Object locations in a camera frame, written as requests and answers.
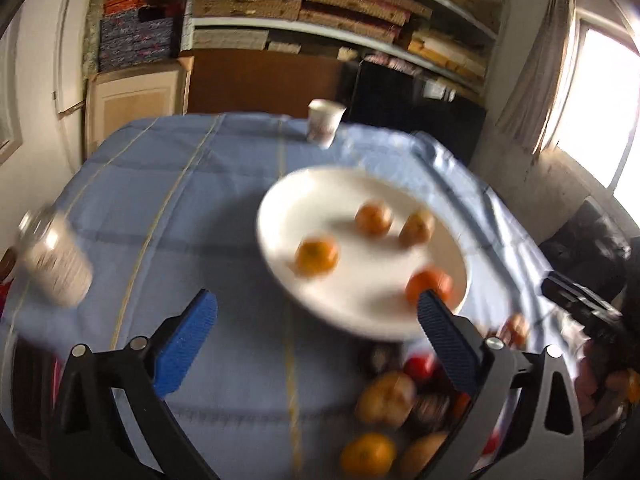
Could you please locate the beige curtain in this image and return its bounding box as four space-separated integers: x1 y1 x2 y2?
495 0 582 155

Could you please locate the stack of blue patterned boxes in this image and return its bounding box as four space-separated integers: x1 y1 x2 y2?
99 7 176 72

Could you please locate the yellowish orange mandarin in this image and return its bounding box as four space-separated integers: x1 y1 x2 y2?
399 209 436 248

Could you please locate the black cabinet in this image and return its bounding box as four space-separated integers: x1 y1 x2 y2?
345 57 488 166

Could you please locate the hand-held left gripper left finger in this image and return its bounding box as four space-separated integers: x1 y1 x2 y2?
47 289 221 480

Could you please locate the stack of woven flat boxes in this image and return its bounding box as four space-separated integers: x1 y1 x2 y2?
192 0 501 93

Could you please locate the large yellow-brown fruit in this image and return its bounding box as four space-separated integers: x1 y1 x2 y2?
355 371 417 429
398 431 449 480

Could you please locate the window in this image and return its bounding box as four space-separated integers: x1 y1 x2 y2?
550 15 640 208

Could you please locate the white paper cup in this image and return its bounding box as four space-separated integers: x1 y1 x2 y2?
306 99 347 150

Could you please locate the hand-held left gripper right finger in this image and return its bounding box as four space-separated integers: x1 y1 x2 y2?
416 289 586 480

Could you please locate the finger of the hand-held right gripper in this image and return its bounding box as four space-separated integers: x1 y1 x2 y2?
541 271 624 342

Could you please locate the dark crate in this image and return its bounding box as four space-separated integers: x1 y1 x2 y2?
9 335 68 463

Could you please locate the white plate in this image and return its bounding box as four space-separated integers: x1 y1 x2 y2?
256 165 473 342

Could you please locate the blue checked tablecloth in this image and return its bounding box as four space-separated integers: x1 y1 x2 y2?
0 112 576 480

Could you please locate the white drink can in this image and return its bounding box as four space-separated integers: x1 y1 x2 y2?
17 207 94 307

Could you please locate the white metal shelf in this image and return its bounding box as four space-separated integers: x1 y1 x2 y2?
180 0 503 96

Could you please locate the brown wooden board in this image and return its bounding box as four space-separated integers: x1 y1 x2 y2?
187 50 353 117

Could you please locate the speckled stone slab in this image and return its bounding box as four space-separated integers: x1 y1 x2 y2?
82 0 109 78

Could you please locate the stack of orange boxes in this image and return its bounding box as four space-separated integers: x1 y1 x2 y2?
104 0 163 17

